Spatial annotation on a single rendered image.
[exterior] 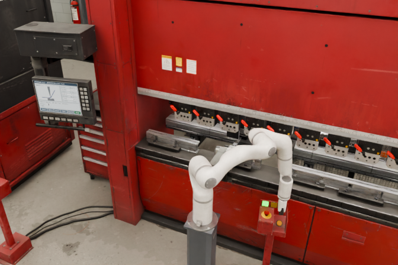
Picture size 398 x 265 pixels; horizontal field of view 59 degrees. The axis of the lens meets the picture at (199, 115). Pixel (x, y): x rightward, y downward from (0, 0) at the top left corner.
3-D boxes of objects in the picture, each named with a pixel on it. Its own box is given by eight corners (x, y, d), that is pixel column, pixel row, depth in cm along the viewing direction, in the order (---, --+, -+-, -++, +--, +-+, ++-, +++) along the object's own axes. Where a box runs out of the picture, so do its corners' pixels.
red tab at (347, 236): (342, 239, 265) (343, 232, 261) (342, 237, 266) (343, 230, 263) (363, 245, 259) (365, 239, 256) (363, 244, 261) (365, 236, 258)
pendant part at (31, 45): (36, 133, 287) (11, 29, 247) (52, 119, 309) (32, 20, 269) (95, 139, 280) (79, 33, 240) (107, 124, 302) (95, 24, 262)
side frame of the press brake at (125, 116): (114, 218, 355) (81, -27, 247) (156, 171, 424) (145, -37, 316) (135, 226, 347) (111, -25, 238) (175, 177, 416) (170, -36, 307)
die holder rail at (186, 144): (146, 141, 322) (145, 131, 317) (150, 137, 326) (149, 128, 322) (196, 154, 304) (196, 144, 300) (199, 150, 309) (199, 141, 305)
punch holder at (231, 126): (219, 129, 282) (220, 110, 274) (222, 124, 289) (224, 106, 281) (237, 133, 277) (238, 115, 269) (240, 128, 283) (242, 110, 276)
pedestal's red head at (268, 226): (256, 233, 254) (259, 214, 246) (258, 217, 268) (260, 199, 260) (285, 238, 251) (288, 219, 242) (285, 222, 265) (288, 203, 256)
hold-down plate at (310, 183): (283, 180, 273) (283, 177, 272) (284, 176, 278) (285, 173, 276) (323, 191, 263) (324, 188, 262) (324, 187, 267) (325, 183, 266)
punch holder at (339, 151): (324, 153, 254) (328, 133, 246) (325, 147, 261) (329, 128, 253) (346, 158, 249) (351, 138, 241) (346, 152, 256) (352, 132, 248)
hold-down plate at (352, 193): (337, 194, 259) (339, 191, 258) (338, 190, 264) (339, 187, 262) (382, 206, 249) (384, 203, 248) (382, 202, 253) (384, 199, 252)
